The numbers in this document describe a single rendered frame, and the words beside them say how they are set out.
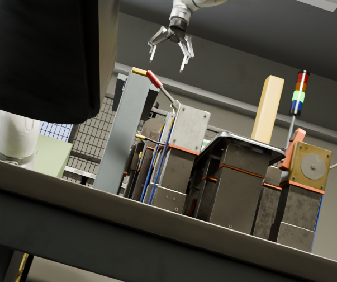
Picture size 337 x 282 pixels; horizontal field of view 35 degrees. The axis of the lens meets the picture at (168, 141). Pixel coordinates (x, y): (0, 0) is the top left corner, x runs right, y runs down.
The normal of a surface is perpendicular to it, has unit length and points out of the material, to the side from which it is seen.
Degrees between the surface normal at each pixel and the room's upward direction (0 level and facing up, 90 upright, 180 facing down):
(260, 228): 90
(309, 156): 90
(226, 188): 90
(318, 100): 90
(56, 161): 44
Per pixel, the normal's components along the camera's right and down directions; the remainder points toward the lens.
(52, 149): 0.29, -0.82
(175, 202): 0.15, -0.22
